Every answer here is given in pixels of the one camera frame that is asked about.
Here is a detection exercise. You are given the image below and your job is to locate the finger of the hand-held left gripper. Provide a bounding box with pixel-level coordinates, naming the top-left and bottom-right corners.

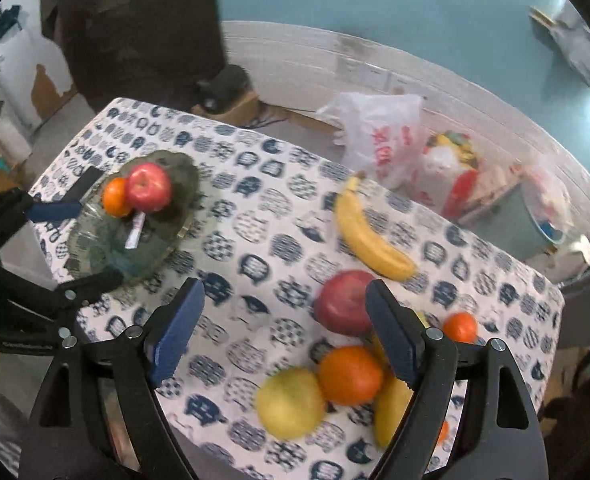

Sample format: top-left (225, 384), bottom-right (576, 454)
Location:
top-left (22, 166), bottom-right (102, 222)
top-left (50, 269), bottom-right (124, 311)

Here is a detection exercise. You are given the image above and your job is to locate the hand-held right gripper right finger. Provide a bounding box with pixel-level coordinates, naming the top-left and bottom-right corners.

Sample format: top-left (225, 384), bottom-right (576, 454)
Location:
top-left (365, 280), bottom-right (548, 480)

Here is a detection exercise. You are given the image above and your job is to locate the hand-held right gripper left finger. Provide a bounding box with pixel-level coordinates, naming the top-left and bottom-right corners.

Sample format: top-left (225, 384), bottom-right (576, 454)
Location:
top-left (18, 277), bottom-right (207, 480)

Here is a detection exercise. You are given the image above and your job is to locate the dark glass fruit bowl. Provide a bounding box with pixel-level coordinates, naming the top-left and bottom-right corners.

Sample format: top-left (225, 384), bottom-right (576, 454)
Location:
top-left (65, 150), bottom-right (201, 286)

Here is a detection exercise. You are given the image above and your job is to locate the red apple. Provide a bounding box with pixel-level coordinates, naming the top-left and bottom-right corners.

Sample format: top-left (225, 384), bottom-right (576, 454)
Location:
top-left (126, 162), bottom-right (173, 212)
top-left (314, 270), bottom-right (378, 337)

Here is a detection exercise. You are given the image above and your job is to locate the large orange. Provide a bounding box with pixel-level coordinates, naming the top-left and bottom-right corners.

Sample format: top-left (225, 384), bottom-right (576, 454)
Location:
top-left (317, 346), bottom-right (385, 407)

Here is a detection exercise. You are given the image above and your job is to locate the yellow banana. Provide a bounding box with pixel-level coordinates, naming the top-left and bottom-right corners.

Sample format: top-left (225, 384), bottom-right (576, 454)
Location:
top-left (335, 172), bottom-right (420, 282)
top-left (372, 310), bottom-right (426, 448)

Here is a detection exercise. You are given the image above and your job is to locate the yellow green apple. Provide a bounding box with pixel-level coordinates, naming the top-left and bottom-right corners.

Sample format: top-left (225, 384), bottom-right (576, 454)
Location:
top-left (256, 367), bottom-right (327, 442)

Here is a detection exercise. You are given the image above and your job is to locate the white paper label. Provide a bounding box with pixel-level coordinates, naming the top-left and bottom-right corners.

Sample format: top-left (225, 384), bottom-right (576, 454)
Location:
top-left (125, 211), bottom-right (147, 250)

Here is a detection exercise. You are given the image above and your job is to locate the cat print tablecloth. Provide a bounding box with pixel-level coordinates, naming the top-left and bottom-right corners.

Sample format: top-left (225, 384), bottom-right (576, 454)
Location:
top-left (28, 97), bottom-right (566, 480)

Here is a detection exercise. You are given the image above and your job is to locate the white worn board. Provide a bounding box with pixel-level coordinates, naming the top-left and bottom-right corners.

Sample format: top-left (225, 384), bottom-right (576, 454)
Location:
top-left (0, 0), bottom-right (76, 131)

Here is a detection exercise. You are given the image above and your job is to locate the teal plastic bin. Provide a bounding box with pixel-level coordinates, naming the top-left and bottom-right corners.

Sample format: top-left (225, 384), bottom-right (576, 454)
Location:
top-left (467, 180), bottom-right (550, 261)

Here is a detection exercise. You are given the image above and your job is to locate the red box with items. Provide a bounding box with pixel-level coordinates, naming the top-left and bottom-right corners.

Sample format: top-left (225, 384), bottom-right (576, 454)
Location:
top-left (415, 130), bottom-right (486, 221)

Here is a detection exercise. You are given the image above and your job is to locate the dark wooden cabinet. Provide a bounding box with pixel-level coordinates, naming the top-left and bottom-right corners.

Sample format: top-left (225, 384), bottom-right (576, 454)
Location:
top-left (55, 0), bottom-right (226, 111)

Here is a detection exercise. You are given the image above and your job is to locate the white plastic object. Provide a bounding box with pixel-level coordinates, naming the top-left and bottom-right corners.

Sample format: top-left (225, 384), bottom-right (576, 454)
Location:
top-left (550, 235), bottom-right (590, 281)

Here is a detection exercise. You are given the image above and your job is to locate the white plastic bag red print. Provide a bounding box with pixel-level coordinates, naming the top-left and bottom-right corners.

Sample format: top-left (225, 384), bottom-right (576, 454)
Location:
top-left (316, 92), bottom-right (426, 191)

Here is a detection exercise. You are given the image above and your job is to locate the clear plastic bag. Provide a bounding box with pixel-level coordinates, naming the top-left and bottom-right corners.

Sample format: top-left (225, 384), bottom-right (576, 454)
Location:
top-left (520, 160), bottom-right (576, 246)

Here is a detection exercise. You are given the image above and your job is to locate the brown cardboard box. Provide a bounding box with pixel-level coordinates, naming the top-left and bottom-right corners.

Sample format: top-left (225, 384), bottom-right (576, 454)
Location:
top-left (191, 91), bottom-right (261, 128)

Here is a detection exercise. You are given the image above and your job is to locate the black bag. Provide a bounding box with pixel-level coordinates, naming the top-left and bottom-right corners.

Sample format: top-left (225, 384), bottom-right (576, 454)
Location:
top-left (195, 64), bottom-right (251, 111)

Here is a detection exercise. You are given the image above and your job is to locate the grey hanging cloth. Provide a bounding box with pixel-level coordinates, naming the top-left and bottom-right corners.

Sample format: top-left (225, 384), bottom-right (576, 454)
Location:
top-left (530, 0), bottom-right (590, 111)

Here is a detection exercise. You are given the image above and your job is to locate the white wall socket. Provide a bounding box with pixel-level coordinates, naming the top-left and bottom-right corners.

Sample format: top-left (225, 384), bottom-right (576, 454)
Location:
top-left (342, 55), bottom-right (371, 75)
top-left (366, 65), bottom-right (394, 92)

